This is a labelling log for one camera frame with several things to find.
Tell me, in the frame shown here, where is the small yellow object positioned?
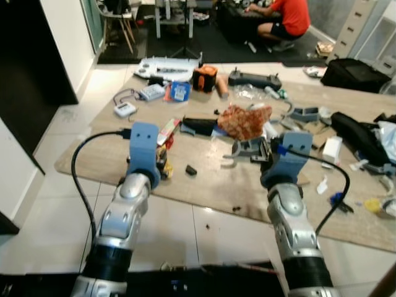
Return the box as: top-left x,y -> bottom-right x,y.
363,197 -> 382,215

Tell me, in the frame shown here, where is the black duffel bag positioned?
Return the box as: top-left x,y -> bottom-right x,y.
320,58 -> 392,94

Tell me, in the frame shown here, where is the grey charger device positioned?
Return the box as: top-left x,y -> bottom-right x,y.
139,83 -> 167,102

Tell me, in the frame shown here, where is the yellow snack wrapper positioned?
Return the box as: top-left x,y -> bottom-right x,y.
162,148 -> 175,180

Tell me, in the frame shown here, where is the small blue box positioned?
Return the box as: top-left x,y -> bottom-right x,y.
168,80 -> 192,103

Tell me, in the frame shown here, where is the small white device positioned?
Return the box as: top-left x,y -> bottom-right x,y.
113,101 -> 137,119

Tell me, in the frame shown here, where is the wooden chair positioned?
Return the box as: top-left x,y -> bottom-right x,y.
97,0 -> 140,54

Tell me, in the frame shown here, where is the clear plastic wrap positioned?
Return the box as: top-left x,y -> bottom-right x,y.
235,83 -> 273,103

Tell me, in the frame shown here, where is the black robot torso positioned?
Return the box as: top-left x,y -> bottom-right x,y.
0,262 -> 293,297

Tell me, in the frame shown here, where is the orange black box device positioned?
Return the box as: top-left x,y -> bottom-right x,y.
192,64 -> 219,94

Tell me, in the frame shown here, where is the beige floor mat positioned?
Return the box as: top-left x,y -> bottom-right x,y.
54,62 -> 396,253

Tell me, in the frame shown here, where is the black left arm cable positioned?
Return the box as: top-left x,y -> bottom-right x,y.
71,129 -> 133,243

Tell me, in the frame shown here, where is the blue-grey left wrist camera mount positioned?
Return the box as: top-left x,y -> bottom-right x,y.
126,121 -> 163,190

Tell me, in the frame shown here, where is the white cardboard box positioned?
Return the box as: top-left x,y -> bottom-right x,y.
321,136 -> 344,165

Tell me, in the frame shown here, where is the orange patterned crumpled bag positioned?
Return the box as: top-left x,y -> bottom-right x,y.
217,103 -> 273,141

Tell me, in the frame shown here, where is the tan cylinder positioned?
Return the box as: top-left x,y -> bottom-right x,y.
216,77 -> 230,100

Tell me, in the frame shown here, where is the black remote controller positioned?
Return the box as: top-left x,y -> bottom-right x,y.
227,69 -> 283,92

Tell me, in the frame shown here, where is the person in red shirt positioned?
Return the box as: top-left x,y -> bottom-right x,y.
244,0 -> 311,52

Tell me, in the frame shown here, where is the red white snack packet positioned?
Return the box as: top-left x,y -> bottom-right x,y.
157,118 -> 182,149

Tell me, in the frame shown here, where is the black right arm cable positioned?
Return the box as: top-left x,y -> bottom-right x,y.
277,145 -> 352,237

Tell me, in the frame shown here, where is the flat black tool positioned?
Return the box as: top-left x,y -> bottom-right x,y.
181,116 -> 218,137

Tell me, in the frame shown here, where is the long black pouch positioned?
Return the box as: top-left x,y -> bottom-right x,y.
330,111 -> 392,169

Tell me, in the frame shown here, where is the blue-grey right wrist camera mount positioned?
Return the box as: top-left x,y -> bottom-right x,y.
260,131 -> 314,190

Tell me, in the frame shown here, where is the blue clip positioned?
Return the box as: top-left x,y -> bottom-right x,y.
329,192 -> 354,215

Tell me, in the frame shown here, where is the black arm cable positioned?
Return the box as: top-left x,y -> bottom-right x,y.
71,129 -> 133,243
277,145 -> 352,237

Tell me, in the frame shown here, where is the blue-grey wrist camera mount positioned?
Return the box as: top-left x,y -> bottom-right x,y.
126,121 -> 163,190
260,131 -> 314,190

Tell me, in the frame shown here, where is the white paper scrap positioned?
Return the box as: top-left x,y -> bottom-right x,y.
316,176 -> 329,196

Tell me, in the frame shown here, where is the grey plastic part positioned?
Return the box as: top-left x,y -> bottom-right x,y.
289,106 -> 323,124

